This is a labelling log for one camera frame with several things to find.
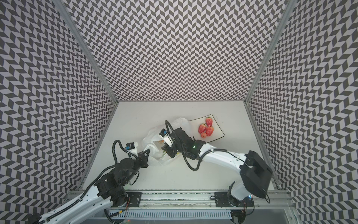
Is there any black mounting plate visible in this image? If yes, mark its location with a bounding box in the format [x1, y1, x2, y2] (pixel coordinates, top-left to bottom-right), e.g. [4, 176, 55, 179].
[210, 191, 254, 208]
[127, 191, 143, 208]

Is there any dark red fake fruit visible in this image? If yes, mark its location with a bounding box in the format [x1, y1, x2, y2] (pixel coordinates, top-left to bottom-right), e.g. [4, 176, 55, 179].
[206, 127, 214, 137]

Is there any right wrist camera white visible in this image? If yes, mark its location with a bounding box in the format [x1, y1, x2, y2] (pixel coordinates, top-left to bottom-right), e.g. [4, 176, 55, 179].
[159, 129, 173, 147]

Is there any white square plate black rim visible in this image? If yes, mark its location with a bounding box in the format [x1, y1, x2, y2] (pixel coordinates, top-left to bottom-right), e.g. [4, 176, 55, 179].
[188, 114, 225, 143]

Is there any red yellow fake peach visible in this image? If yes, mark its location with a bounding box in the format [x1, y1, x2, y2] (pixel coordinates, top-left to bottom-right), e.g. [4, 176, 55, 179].
[205, 116, 213, 127]

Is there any white plastic bag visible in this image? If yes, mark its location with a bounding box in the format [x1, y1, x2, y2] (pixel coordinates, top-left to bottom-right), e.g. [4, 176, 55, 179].
[141, 118, 192, 167]

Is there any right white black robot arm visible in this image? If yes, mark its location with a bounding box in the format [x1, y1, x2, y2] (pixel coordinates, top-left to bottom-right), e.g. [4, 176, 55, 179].
[159, 120, 273, 203]

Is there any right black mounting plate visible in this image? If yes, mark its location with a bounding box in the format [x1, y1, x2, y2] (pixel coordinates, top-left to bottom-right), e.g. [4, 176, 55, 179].
[210, 191, 254, 208]

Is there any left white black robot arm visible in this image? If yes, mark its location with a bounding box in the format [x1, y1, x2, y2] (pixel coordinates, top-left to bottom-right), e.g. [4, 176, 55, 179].
[27, 140, 150, 224]

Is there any white vented strip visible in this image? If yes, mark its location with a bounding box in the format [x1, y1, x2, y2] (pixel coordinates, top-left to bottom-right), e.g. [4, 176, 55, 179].
[109, 210, 232, 220]

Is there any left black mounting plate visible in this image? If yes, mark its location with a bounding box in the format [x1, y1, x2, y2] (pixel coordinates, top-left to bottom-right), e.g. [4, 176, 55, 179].
[127, 191, 143, 208]

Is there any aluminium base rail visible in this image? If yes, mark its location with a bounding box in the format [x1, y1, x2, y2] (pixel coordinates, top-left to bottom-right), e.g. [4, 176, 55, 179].
[127, 190, 295, 210]

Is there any red fake strawberry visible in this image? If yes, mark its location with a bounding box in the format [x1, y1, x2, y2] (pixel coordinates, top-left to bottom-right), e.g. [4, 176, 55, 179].
[198, 123, 207, 134]

